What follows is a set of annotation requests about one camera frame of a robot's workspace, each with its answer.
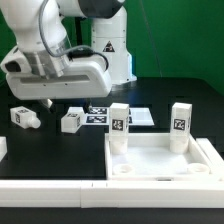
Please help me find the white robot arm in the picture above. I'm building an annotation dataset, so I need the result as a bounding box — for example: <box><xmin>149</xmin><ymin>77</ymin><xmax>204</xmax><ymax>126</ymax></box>
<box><xmin>0</xmin><ymin>0</ymin><xmax>136</xmax><ymax>105</ymax></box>

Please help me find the white square table top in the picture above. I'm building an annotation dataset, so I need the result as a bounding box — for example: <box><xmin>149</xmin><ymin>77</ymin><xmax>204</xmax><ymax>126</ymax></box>
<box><xmin>105</xmin><ymin>133</ymin><xmax>218</xmax><ymax>182</ymax></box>

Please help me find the white fence wall rail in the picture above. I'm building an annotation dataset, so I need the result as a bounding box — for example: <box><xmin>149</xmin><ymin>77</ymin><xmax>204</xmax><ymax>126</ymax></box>
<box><xmin>0</xmin><ymin>138</ymin><xmax>224</xmax><ymax>208</ymax></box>

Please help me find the white sheet with tags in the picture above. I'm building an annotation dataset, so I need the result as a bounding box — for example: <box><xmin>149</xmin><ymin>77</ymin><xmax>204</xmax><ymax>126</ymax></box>
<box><xmin>83</xmin><ymin>107</ymin><xmax>154</xmax><ymax>126</ymax></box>

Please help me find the white block left edge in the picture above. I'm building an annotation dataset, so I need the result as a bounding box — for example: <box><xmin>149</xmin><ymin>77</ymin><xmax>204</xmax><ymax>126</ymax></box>
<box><xmin>0</xmin><ymin>137</ymin><xmax>7</xmax><ymax>162</ymax></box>

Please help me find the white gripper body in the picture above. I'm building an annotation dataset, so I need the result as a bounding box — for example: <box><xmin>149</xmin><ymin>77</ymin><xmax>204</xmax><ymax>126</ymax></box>
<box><xmin>0</xmin><ymin>46</ymin><xmax>112</xmax><ymax>100</ymax></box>

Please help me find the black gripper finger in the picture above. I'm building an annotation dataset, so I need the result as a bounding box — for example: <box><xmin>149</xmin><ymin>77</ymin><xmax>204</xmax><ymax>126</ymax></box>
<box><xmin>40</xmin><ymin>99</ymin><xmax>53</xmax><ymax>110</ymax></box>
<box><xmin>86</xmin><ymin>98</ymin><xmax>92</xmax><ymax>112</ymax></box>

